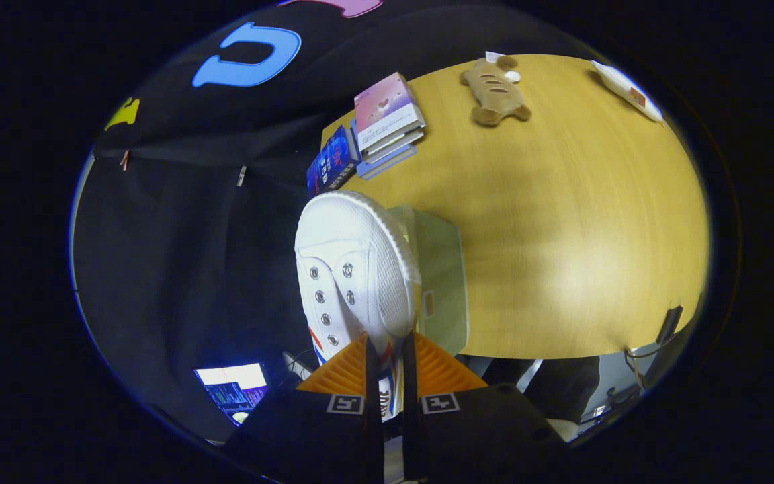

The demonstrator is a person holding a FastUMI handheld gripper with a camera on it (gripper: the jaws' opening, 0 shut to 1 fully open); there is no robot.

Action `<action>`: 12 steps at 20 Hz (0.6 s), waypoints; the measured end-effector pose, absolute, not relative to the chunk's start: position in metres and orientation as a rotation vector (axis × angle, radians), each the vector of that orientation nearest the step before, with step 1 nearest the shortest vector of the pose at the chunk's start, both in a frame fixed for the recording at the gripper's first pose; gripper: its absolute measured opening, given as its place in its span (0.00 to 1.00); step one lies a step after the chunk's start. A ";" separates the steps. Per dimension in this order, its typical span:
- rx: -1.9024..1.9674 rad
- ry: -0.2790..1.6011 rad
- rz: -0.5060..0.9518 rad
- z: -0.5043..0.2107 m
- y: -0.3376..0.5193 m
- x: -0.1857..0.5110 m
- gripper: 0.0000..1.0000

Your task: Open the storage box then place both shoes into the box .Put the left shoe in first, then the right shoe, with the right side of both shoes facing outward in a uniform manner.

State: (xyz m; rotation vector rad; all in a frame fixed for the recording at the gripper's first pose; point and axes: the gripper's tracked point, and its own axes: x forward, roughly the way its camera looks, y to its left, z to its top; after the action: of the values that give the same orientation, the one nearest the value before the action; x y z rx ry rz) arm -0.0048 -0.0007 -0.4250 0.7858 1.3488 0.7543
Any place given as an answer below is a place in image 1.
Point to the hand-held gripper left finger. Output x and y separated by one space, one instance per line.
373 417

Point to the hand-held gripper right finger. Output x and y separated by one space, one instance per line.
411 417

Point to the brown bread plush toy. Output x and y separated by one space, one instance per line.
494 91

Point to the thin white book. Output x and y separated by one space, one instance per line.
395 153
398 142

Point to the white side desk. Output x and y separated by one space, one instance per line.
298 366

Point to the silver metal clip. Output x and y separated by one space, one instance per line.
242 175

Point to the small white paper tag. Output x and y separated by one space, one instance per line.
494 56

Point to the white canvas shoe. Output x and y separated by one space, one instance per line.
347 228

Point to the dark blue book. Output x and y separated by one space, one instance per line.
330 165

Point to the black backdrop cloth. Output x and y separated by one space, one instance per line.
179 235

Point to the pink metal clip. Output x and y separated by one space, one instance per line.
124 159

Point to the small black device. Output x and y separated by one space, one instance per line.
669 326

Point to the pink cover book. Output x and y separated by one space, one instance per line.
383 104

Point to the small white object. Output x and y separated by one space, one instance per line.
512 76

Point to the laptop with lit screen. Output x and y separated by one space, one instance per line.
232 393

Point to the white tube red label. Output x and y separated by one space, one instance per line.
622 86

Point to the pale blue book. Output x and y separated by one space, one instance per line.
387 169

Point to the dark clothing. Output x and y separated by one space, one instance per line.
565 390

